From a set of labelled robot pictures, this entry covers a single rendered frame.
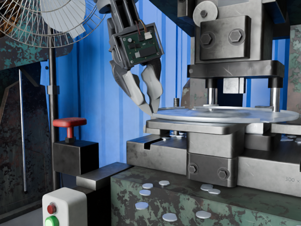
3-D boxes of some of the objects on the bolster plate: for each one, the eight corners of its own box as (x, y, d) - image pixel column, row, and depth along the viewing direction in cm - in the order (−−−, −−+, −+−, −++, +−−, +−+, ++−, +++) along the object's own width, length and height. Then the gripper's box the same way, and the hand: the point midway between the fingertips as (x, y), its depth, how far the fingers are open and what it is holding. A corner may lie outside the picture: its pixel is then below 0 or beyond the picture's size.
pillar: (212, 123, 73) (214, 73, 72) (205, 123, 74) (206, 73, 73) (215, 123, 75) (216, 74, 74) (208, 122, 76) (209, 74, 75)
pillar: (277, 128, 64) (280, 71, 63) (268, 128, 65) (270, 71, 64) (278, 127, 66) (281, 71, 65) (269, 127, 67) (271, 71, 66)
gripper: (91, -6, 38) (138, 129, 42) (148, -20, 40) (188, 109, 44) (89, 11, 46) (128, 122, 50) (136, -2, 48) (171, 106, 52)
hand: (150, 108), depth 49 cm, fingers closed
